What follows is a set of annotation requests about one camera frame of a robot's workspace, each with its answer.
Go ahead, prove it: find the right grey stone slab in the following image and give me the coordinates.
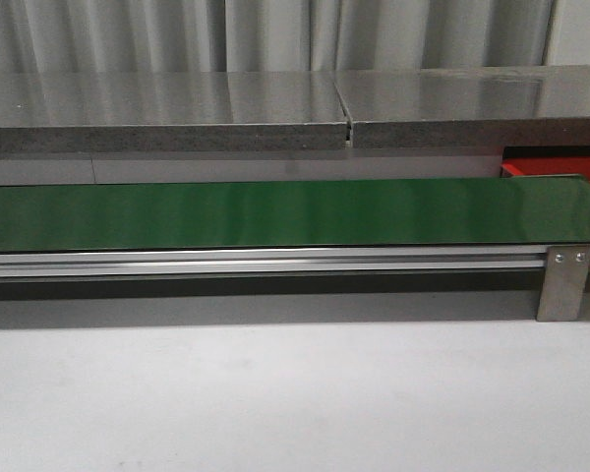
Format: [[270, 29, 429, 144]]
[[334, 65, 590, 148]]

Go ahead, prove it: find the grey stone slab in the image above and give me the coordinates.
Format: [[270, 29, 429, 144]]
[[0, 72, 348, 153], [334, 65, 590, 148]]

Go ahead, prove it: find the green conveyor belt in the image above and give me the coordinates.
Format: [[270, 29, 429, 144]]
[[0, 177, 590, 253]]

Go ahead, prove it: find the left grey stone slab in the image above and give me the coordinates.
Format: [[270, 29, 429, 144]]
[[0, 72, 348, 153]]

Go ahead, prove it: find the red tray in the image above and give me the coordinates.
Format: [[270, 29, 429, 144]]
[[501, 146, 590, 182]]

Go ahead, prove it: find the grey curtain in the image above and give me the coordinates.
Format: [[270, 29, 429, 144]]
[[0, 1, 590, 73]]

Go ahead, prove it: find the aluminium conveyor frame rail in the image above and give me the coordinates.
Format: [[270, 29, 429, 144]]
[[0, 245, 548, 281]]

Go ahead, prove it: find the steel conveyor support bracket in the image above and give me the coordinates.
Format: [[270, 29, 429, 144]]
[[536, 245, 590, 322]]

